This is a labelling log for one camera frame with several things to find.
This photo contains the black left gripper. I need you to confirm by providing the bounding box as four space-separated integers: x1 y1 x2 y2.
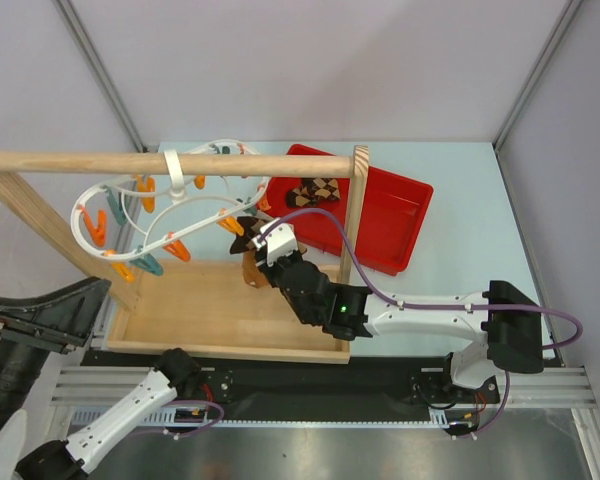
0 273 114 430

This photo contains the brown argyle sock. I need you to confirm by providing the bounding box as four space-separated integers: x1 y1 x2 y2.
285 178 341 208
229 214 309 261

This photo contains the white round clip hanger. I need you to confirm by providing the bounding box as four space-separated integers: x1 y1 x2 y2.
70 139 272 283

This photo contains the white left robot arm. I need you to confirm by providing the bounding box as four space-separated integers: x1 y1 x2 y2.
0 277 201 479

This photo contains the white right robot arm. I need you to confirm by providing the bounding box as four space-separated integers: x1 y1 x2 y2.
255 252 544 401

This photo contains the orange and cream sock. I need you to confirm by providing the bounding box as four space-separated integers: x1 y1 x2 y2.
241 250 271 289

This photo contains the wooden rack with tray base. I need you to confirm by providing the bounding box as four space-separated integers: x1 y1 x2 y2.
0 151 350 364

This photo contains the red plastic tray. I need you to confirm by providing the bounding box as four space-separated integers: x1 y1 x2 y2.
266 144 434 276

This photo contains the light blue table mat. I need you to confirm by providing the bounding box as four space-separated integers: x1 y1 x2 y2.
148 142 536 357

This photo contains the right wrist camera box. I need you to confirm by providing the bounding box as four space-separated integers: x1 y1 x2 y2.
252 218 299 267

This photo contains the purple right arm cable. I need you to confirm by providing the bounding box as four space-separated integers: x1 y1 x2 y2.
252 207 584 441

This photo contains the aluminium mounting rail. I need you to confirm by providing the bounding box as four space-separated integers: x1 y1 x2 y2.
49 364 600 441

